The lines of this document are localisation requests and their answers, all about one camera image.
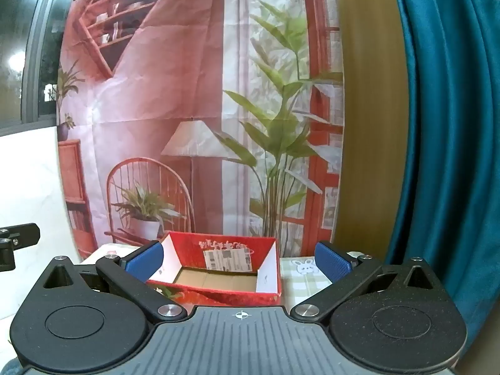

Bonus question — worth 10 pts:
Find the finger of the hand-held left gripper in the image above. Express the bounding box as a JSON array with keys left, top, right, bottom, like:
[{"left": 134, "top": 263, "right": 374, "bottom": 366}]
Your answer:
[
  {"left": 0, "top": 222, "right": 41, "bottom": 249},
  {"left": 0, "top": 238, "right": 17, "bottom": 273}
]

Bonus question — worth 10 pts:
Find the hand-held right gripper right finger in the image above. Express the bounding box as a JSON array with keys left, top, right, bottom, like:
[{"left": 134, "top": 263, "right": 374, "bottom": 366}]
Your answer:
[{"left": 290, "top": 241, "right": 446, "bottom": 324}]

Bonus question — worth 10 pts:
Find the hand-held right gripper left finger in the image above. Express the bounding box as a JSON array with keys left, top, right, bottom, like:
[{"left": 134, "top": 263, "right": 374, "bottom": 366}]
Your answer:
[{"left": 34, "top": 241, "right": 188, "bottom": 323}]

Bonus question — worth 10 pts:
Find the red strawberry print cardboard box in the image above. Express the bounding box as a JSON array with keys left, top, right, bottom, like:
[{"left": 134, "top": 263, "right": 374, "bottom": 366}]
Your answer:
[{"left": 145, "top": 231, "right": 283, "bottom": 308}]

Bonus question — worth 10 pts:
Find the checked rabbit print tablecloth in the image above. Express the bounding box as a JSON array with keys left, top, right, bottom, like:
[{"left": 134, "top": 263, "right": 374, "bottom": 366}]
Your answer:
[{"left": 80, "top": 242, "right": 365, "bottom": 310}]

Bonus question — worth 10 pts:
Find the teal curtain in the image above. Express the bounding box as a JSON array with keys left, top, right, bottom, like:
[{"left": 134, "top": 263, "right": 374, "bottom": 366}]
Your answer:
[{"left": 385, "top": 0, "right": 500, "bottom": 360}]

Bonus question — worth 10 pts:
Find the dark glass window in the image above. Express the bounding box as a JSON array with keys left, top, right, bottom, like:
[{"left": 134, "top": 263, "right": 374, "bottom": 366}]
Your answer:
[{"left": 0, "top": 0, "right": 81, "bottom": 135}]

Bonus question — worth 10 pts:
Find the printed wall cloth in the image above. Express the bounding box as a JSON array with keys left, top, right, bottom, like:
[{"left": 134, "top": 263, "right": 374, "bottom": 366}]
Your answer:
[{"left": 57, "top": 0, "right": 345, "bottom": 263}]

